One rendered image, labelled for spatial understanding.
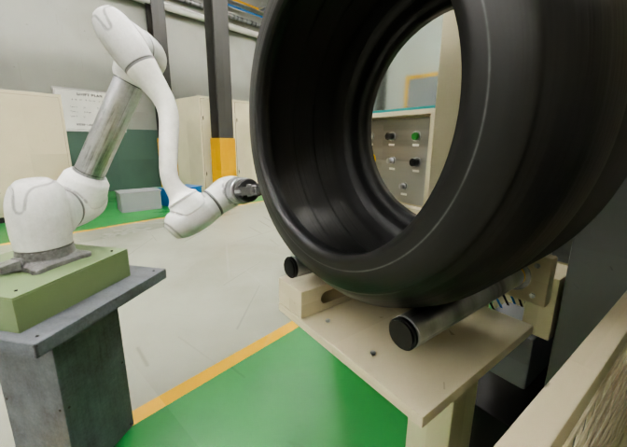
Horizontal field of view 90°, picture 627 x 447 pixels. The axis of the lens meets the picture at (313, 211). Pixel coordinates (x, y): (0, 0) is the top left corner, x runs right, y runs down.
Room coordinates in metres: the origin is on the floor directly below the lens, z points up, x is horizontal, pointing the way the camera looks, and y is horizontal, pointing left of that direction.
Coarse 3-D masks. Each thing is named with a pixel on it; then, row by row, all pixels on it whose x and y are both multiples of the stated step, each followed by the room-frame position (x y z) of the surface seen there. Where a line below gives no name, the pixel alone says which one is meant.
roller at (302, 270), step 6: (288, 258) 0.60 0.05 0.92; (294, 258) 0.60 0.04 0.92; (288, 264) 0.60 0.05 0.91; (294, 264) 0.59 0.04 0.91; (300, 264) 0.59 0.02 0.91; (288, 270) 0.60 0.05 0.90; (294, 270) 0.59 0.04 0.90; (300, 270) 0.59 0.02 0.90; (306, 270) 0.60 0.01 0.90; (288, 276) 0.60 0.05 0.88; (294, 276) 0.59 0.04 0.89
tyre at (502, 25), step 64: (320, 0) 0.68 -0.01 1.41; (384, 0) 0.72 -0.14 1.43; (448, 0) 0.65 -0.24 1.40; (512, 0) 0.28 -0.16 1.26; (576, 0) 0.27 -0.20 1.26; (256, 64) 0.64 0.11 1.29; (320, 64) 0.78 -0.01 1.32; (384, 64) 0.78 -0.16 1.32; (512, 64) 0.28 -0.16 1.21; (576, 64) 0.27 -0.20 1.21; (256, 128) 0.64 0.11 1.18; (320, 128) 0.82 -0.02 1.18; (512, 128) 0.27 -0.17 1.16; (576, 128) 0.27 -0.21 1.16; (320, 192) 0.76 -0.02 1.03; (384, 192) 0.76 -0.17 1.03; (448, 192) 0.31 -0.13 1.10; (512, 192) 0.28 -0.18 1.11; (576, 192) 0.28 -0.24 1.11; (320, 256) 0.47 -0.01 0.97; (384, 256) 0.37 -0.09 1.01; (448, 256) 0.31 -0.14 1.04; (512, 256) 0.30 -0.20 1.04
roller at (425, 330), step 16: (496, 288) 0.49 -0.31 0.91; (512, 288) 0.53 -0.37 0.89; (448, 304) 0.42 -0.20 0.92; (464, 304) 0.43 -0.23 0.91; (480, 304) 0.46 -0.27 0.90; (400, 320) 0.38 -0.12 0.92; (416, 320) 0.38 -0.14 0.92; (432, 320) 0.39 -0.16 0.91; (448, 320) 0.40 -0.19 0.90; (400, 336) 0.37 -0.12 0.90; (416, 336) 0.36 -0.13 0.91; (432, 336) 0.38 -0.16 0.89
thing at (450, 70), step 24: (456, 24) 0.75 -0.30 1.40; (456, 48) 0.74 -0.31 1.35; (456, 72) 0.74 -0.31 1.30; (456, 96) 0.73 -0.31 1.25; (456, 120) 0.73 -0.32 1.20; (432, 144) 0.77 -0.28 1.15; (432, 168) 0.77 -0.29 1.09; (456, 408) 0.68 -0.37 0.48; (408, 432) 0.77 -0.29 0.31; (432, 432) 0.71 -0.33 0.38; (456, 432) 0.69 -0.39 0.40
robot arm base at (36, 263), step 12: (36, 252) 0.92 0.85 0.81; (48, 252) 0.94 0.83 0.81; (60, 252) 0.96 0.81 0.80; (72, 252) 1.00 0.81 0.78; (84, 252) 1.03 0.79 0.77; (0, 264) 0.93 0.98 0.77; (12, 264) 0.89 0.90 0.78; (24, 264) 0.91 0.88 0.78; (36, 264) 0.91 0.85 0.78; (48, 264) 0.92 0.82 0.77; (60, 264) 0.95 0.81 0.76
